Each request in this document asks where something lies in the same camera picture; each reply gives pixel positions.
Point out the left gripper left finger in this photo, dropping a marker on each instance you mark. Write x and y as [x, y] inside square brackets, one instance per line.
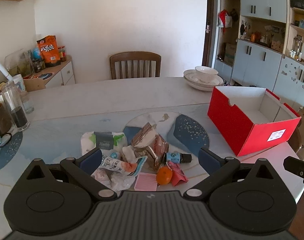
[80, 170]

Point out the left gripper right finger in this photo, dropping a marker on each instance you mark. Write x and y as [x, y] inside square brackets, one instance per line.
[220, 170]

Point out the chicken sausage snack packet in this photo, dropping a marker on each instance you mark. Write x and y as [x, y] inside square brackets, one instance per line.
[126, 169]

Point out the white green tissue pack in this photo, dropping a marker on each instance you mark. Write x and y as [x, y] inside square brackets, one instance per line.
[107, 142]

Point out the red paper wrapper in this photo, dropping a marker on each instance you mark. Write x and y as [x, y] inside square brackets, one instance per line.
[178, 176]

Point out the small dark blue-label bottle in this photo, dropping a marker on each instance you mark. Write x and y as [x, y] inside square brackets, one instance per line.
[178, 158]

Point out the white tissue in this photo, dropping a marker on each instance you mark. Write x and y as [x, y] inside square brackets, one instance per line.
[128, 154]

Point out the orange tangerine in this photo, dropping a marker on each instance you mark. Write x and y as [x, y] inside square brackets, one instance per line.
[164, 176]

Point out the silver foil snack bag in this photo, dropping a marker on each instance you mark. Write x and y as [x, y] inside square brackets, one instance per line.
[147, 142]

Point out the purple print snack bag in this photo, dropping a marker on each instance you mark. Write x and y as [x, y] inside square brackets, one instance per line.
[101, 176]

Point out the red cardboard box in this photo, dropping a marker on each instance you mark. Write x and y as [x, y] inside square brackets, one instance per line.
[251, 119]

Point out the stacked white plates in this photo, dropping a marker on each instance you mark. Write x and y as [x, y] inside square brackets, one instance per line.
[190, 76]

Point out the dark brown mug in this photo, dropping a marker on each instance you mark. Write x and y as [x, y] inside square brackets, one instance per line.
[5, 121]

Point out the white side cabinet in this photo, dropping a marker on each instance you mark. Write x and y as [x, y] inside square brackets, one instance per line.
[60, 75]

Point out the white ceramic bowl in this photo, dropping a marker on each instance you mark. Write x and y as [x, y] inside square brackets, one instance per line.
[205, 74]

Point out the clear glass jar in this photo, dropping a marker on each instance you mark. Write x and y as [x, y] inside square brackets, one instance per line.
[14, 105]

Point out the wooden dining chair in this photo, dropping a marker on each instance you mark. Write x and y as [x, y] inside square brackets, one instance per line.
[135, 64]

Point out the orange snack bag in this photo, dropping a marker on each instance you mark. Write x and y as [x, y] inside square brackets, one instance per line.
[49, 51]

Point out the wall cabinet shelving unit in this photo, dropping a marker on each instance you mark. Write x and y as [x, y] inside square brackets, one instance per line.
[260, 43]

